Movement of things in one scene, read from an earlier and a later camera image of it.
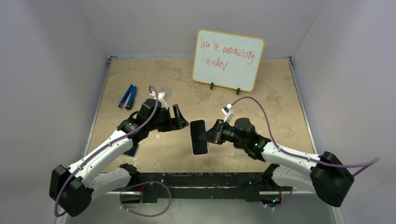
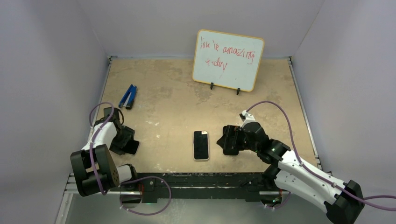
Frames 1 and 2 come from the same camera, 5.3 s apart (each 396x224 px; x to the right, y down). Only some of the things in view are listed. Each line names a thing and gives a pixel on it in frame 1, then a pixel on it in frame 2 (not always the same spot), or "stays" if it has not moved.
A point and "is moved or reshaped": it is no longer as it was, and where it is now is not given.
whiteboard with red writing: (227, 60) stays
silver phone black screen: (133, 151) stays
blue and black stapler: (128, 98) stays
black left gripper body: (164, 122) -> (122, 139)
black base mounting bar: (153, 186) stays
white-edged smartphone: (199, 147) is moved or reshaped
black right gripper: (215, 133) -> (232, 131)
